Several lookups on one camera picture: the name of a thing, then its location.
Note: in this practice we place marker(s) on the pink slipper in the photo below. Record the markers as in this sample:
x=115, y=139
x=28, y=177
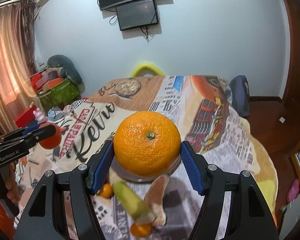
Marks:
x=294, y=191

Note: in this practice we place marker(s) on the yellow curved foam object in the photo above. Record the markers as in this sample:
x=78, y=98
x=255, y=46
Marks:
x=147, y=68

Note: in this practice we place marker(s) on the orange with sticker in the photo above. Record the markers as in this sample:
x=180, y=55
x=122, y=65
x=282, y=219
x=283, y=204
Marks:
x=106, y=191

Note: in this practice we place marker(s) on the newspaper print bed blanket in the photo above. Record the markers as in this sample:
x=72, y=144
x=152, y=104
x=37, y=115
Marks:
x=199, y=107

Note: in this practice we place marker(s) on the long green sugarcane piece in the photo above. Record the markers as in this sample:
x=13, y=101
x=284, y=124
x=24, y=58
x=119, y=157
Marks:
x=140, y=212

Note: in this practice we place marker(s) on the grey plush toy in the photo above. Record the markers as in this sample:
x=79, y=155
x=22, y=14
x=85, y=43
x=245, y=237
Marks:
x=69, y=70

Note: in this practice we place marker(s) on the dark round plate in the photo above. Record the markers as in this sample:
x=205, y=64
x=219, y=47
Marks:
x=124, y=174

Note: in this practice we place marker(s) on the brown wooden wardrobe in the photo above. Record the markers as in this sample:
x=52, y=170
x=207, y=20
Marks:
x=297, y=55

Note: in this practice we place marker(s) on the green storage box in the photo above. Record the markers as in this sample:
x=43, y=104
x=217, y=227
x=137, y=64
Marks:
x=61, y=95

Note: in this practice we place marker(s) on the dark blue backpack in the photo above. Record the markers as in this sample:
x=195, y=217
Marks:
x=240, y=95

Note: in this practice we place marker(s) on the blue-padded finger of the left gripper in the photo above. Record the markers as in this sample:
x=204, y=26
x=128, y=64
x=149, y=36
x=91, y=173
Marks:
x=30, y=129

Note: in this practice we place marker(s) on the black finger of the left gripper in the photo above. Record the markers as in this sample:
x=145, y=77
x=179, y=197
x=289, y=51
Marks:
x=32, y=137

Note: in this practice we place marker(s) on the pink toy figure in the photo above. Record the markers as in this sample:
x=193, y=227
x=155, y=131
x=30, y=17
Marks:
x=40, y=115

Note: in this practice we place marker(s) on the small mandarin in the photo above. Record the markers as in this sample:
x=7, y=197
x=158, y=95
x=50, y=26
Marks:
x=141, y=231

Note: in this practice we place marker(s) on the red gift box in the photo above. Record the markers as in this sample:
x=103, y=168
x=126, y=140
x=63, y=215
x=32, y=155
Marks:
x=26, y=118

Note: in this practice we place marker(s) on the large orange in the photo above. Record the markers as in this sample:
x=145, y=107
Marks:
x=146, y=143

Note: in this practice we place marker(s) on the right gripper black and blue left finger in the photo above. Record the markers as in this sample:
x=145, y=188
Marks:
x=44, y=216

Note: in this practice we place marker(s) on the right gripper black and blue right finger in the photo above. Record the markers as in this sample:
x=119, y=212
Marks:
x=249, y=214

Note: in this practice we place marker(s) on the red tomato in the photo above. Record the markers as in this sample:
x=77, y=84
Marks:
x=53, y=141

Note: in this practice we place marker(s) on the orange pink curtain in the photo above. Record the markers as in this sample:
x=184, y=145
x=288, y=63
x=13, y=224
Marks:
x=16, y=91

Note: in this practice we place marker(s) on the person's left hand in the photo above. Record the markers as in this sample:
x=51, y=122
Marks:
x=11, y=184

